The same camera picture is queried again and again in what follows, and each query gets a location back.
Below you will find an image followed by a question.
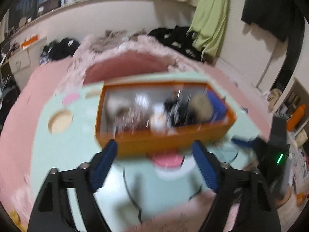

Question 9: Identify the black clothes pile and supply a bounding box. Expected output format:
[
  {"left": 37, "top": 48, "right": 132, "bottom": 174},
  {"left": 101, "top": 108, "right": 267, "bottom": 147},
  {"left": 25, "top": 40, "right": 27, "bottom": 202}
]
[
  {"left": 40, "top": 38, "right": 80, "bottom": 65},
  {"left": 147, "top": 25, "right": 205, "bottom": 62}
]

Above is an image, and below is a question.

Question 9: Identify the dark red pillow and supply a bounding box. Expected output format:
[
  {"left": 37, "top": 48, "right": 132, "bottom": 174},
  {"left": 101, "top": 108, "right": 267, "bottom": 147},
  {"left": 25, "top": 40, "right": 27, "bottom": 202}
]
[{"left": 83, "top": 51, "right": 175, "bottom": 85}]

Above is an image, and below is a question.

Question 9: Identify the black clothes pile left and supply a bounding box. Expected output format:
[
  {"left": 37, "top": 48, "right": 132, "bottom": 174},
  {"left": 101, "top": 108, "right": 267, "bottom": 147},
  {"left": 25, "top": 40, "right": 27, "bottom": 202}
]
[{"left": 40, "top": 38, "right": 80, "bottom": 65}]

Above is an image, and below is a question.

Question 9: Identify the blue small box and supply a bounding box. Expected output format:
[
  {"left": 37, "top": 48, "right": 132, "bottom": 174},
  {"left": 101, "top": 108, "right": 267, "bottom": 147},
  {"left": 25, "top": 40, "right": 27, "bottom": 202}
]
[{"left": 206, "top": 90, "right": 227, "bottom": 122}]

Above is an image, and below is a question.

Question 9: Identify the orange tray on desk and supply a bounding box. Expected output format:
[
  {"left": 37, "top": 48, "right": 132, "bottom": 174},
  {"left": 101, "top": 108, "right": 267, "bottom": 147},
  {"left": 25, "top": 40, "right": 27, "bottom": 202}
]
[{"left": 20, "top": 35, "right": 39, "bottom": 49}]

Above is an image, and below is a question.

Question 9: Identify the orange bottle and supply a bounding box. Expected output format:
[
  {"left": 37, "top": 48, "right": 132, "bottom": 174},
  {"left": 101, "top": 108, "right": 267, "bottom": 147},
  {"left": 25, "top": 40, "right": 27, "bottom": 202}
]
[{"left": 286, "top": 104, "right": 306, "bottom": 132}]

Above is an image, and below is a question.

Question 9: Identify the black clothes pile right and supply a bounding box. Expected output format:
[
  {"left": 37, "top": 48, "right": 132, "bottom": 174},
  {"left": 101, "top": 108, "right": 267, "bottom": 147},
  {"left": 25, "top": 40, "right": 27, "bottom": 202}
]
[{"left": 147, "top": 25, "right": 205, "bottom": 62}]

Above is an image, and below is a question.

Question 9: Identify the green hanging cloth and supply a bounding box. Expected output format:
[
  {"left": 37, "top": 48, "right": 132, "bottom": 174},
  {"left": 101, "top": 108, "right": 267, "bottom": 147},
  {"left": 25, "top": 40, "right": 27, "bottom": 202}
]
[{"left": 187, "top": 0, "right": 229, "bottom": 58}]

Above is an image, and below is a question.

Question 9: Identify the pink floral quilt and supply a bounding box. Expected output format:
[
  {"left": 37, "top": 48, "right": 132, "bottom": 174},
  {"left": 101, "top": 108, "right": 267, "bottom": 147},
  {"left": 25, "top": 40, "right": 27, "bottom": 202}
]
[{"left": 54, "top": 35, "right": 204, "bottom": 95}]

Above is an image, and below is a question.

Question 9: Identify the mint green lap table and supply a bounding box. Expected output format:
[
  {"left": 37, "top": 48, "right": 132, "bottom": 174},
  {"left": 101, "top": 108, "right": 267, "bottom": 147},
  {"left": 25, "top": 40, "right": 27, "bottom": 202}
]
[{"left": 30, "top": 72, "right": 260, "bottom": 231}]

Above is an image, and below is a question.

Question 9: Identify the brown fur pompom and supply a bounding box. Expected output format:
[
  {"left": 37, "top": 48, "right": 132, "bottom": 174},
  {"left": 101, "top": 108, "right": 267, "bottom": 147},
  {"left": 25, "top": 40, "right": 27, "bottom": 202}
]
[{"left": 189, "top": 94, "right": 214, "bottom": 122}]

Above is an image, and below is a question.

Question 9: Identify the orange cardboard box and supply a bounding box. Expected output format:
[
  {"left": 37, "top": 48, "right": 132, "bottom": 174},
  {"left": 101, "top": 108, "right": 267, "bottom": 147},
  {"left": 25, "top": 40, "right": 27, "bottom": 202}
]
[{"left": 95, "top": 80, "right": 237, "bottom": 157}]

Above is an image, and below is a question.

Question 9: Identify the white fur pompom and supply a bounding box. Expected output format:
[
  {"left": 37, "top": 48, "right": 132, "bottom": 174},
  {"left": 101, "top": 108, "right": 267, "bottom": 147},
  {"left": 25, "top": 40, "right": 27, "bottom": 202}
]
[{"left": 104, "top": 96, "right": 132, "bottom": 121}]

